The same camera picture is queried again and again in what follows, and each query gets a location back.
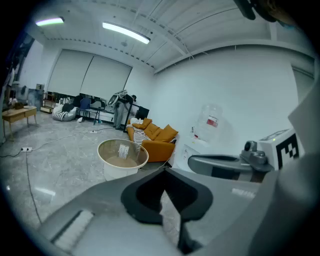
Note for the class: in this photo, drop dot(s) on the black metal frame stand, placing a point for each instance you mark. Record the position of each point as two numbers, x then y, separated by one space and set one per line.
127 117

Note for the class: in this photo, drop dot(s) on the black white striped blanket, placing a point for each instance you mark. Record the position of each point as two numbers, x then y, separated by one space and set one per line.
141 137

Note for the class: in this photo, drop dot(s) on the blue chair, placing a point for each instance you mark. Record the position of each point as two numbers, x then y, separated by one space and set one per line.
85 103

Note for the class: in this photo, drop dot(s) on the white roller blind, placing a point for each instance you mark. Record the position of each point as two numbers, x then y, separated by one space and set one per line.
70 72
106 78

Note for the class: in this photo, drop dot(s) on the white striped bean bag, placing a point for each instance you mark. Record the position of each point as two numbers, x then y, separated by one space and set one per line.
63 113

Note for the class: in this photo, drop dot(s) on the clear water bottle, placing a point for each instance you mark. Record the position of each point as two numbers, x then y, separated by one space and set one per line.
210 122

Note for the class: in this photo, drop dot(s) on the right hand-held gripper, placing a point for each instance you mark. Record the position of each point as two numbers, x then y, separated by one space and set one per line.
268 150

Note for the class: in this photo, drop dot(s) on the grey metal cabinet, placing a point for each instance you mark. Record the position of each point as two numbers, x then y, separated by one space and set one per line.
35 98

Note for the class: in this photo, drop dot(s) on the long ceiling light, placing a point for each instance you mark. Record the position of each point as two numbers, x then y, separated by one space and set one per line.
50 21
126 32

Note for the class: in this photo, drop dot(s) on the white water dispenser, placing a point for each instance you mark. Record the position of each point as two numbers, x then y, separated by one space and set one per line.
192 150

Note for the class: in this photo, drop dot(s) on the wooden shelf rack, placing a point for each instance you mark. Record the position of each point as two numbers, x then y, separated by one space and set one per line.
47 102

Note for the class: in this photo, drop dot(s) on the black chair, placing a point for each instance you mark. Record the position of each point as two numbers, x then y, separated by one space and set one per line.
98 112

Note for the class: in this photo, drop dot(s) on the black screen panel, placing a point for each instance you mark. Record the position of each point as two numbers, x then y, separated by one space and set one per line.
143 113

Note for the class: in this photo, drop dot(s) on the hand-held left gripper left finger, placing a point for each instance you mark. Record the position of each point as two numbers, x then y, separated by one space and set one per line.
107 220

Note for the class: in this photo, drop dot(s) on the white crumpled cloth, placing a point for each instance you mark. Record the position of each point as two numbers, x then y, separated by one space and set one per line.
137 121

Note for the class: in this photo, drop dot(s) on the orange sofa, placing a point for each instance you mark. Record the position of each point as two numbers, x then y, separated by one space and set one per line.
160 147

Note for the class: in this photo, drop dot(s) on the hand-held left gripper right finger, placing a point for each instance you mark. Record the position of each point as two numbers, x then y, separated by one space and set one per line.
220 207

